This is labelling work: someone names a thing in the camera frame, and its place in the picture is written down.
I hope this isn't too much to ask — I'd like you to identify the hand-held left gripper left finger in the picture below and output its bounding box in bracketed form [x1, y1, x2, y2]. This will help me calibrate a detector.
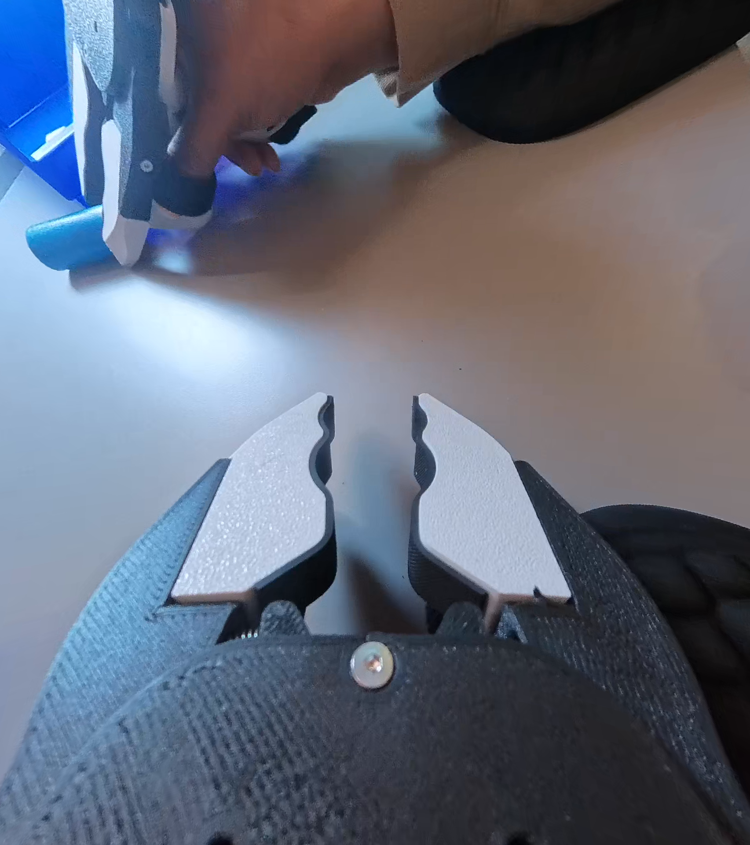
[169, 393, 337, 638]

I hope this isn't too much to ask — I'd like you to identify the person's right hand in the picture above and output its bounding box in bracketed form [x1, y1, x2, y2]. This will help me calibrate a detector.
[167, 0, 403, 179]

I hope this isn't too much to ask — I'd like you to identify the person's right forearm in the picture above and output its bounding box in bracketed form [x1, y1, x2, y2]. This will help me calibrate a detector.
[375, 0, 623, 107]

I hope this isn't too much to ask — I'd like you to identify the blue plastic bin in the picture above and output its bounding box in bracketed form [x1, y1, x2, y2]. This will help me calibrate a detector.
[0, 0, 90, 207]

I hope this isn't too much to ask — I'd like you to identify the blue wooden cylinder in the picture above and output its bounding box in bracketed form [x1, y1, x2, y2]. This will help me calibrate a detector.
[25, 205, 117, 273]

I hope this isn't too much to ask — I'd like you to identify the black padded armrest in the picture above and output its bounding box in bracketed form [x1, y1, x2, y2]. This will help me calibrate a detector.
[579, 505, 750, 845]
[432, 0, 750, 146]

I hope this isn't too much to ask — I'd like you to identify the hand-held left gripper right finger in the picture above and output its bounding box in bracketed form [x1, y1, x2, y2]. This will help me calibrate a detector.
[408, 393, 574, 633]

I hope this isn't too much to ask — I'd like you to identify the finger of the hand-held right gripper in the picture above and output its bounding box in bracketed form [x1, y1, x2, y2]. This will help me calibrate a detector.
[99, 122, 153, 268]
[71, 43, 110, 204]

